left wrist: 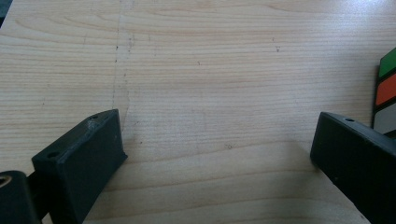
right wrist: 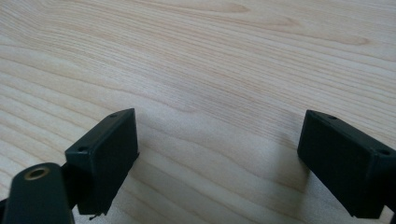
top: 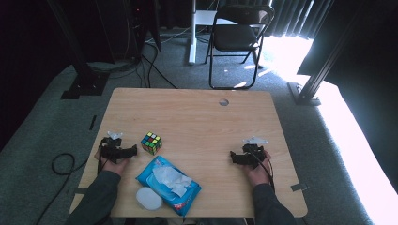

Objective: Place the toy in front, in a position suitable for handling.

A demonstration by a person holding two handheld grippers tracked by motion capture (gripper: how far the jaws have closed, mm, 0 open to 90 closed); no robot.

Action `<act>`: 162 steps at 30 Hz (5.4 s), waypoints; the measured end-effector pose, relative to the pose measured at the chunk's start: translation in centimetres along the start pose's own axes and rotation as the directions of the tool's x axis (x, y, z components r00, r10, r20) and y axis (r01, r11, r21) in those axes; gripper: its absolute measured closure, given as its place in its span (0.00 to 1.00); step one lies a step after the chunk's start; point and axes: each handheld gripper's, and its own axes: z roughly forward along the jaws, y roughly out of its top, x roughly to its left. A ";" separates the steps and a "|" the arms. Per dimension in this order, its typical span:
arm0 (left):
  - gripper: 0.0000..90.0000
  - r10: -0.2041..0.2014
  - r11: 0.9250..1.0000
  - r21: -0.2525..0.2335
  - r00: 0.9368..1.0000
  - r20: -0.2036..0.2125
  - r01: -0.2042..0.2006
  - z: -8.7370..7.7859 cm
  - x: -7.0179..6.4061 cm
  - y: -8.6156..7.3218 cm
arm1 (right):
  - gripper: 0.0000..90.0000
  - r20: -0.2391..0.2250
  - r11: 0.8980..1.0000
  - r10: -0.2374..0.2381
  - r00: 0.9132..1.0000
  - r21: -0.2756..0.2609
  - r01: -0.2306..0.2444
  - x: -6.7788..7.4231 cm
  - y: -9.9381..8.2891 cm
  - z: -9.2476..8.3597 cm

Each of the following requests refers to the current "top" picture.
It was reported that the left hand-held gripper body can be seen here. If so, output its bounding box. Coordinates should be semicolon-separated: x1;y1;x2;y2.
99;130;126;164

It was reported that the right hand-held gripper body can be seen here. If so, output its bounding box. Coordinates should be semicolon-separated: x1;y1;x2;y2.
242;135;269;170

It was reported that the multicoloured puzzle cube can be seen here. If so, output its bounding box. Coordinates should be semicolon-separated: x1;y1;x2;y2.
140;130;163;156

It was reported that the blue wet wipe packet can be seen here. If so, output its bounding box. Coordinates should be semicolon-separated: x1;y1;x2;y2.
135;155;203;218

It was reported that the person's left hand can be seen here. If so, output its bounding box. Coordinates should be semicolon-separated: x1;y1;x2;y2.
95;149;130;176

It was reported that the person's right hand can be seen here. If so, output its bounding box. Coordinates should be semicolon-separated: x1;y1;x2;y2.
243;150;272;188

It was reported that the white round lid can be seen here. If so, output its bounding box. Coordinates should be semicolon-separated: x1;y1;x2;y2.
135;187;163;211

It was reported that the black metal stand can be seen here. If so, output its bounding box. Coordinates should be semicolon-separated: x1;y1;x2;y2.
287;6;360;107
46;0;111;100

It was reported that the black folding chair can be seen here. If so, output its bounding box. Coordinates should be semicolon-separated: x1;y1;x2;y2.
205;4;276;91

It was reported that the dark equipment tower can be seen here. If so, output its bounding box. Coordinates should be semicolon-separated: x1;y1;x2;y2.
125;0;162;64

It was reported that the white desk leg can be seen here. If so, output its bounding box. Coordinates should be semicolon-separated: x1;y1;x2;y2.
188;0;217;66

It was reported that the dark curtain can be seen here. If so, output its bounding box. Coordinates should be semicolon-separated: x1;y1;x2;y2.
268;0;317;40

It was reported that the left hand-held gripper cable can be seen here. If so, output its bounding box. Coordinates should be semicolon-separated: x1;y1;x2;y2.
96;143;109;174

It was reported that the hand-held gripper cable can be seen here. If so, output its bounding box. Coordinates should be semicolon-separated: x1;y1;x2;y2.
96;143;109;174
250;149;276;192

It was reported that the right hand-held gripper cable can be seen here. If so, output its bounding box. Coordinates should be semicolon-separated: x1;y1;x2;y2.
250;149;276;192

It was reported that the black floor cable loop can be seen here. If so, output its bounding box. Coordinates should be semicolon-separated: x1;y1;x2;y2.
36;152;89;225

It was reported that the white floor cable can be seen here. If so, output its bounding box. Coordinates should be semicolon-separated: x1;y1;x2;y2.
145;25;192;45

